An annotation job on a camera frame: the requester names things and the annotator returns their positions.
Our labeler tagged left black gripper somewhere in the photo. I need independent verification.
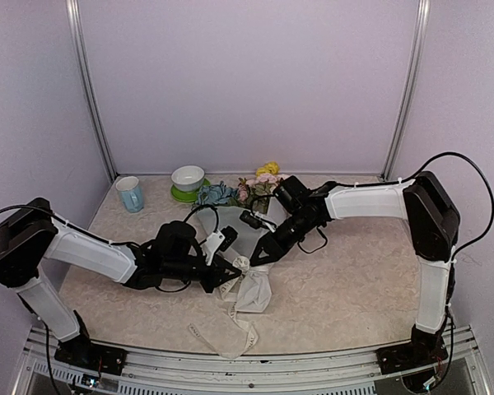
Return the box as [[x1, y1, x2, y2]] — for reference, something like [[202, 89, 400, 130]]
[[163, 253, 241, 293]]

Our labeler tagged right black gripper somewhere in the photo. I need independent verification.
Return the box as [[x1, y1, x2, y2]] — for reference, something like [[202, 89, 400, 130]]
[[249, 211, 319, 266]]

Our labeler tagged cream printed ribbon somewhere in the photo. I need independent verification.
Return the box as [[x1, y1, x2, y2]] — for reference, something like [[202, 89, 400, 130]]
[[188, 255, 273, 360]]

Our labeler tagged pink fake flower bunch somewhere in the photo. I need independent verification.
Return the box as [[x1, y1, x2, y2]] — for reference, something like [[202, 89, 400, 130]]
[[233, 173, 289, 214]]

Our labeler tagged yellow fake flower stem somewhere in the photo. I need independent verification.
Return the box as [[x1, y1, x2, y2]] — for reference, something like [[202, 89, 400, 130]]
[[256, 161, 280, 177]]

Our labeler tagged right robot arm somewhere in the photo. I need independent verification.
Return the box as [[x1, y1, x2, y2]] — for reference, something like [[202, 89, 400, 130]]
[[250, 171, 460, 374]]

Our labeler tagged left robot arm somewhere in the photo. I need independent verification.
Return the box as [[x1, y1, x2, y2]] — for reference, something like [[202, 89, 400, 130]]
[[0, 197, 242, 375]]

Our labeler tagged green plate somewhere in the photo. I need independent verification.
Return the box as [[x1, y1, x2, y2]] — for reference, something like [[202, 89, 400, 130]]
[[170, 179, 211, 203]]

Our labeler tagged white ceramic bowl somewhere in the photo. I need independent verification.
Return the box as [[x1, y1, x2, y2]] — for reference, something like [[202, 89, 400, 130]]
[[170, 165, 205, 193]]

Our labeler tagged light blue mug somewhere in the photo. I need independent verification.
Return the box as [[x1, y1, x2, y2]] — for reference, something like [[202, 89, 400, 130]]
[[115, 176, 144, 213]]

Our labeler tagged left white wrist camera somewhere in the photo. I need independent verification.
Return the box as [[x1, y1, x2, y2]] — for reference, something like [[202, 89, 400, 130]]
[[200, 226, 238, 266]]

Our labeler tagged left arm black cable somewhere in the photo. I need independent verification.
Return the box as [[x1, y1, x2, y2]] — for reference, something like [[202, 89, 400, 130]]
[[0, 204, 221, 281]]

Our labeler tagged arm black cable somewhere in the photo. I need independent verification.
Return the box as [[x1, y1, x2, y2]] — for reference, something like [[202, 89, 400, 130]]
[[0, 204, 221, 281], [337, 151, 494, 256]]

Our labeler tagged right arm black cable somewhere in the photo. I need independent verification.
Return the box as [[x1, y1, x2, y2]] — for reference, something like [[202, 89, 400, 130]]
[[337, 151, 494, 256]]

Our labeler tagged front aluminium rail base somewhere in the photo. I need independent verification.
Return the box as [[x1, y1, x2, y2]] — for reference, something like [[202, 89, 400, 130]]
[[12, 324, 494, 395]]

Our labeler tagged right aluminium frame post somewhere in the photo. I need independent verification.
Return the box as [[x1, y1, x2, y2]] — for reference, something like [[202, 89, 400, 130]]
[[380, 0, 431, 180]]

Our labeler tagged aluminium frame post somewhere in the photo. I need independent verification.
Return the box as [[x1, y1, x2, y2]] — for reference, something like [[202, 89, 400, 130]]
[[380, 0, 431, 180], [65, 0, 118, 184]]

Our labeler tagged left aluminium frame post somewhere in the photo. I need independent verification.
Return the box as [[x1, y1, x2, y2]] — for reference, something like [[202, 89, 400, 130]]
[[65, 0, 118, 184]]

